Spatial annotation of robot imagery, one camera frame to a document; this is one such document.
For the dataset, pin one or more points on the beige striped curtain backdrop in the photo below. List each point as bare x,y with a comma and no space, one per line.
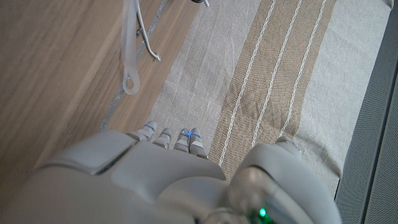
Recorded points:
264,77

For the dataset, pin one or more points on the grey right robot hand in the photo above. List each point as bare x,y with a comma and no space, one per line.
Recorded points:
155,180

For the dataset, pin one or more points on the clear plastic bag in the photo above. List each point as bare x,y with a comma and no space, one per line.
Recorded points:
129,46

